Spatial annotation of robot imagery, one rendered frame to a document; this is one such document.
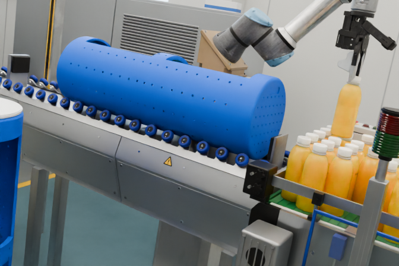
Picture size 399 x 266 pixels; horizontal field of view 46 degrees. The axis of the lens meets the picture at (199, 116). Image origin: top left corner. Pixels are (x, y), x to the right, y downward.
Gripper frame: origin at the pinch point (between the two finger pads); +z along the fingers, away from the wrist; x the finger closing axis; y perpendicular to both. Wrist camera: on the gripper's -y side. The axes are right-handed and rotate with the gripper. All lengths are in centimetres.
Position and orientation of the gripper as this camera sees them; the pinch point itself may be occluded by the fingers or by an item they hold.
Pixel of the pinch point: (354, 78)
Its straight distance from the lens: 154.7
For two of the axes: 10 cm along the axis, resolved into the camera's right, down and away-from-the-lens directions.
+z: -1.5, 9.7, 2.1
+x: -5.3, 1.0, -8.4
